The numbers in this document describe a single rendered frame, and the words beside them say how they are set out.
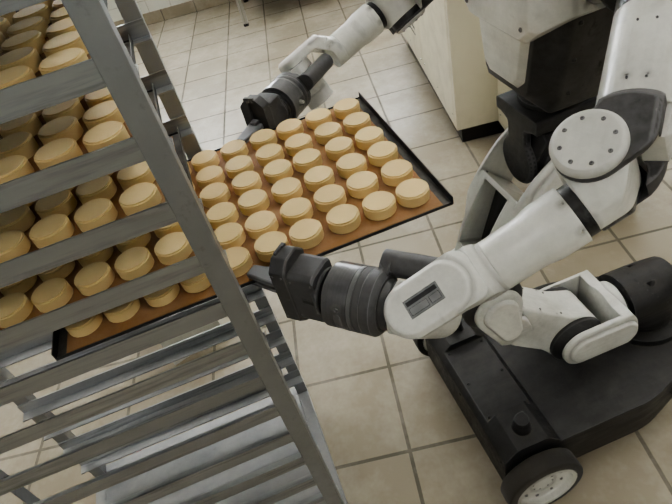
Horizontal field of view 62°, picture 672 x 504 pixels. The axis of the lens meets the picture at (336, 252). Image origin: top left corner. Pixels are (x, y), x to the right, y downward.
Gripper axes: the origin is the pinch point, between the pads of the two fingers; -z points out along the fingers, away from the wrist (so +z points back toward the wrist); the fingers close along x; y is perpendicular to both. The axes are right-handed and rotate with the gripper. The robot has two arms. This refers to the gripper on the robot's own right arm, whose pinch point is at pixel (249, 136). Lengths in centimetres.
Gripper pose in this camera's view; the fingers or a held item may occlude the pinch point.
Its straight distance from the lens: 114.4
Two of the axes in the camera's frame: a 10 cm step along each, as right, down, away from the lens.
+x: -2.1, -7.2, -6.6
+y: 8.8, 1.6, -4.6
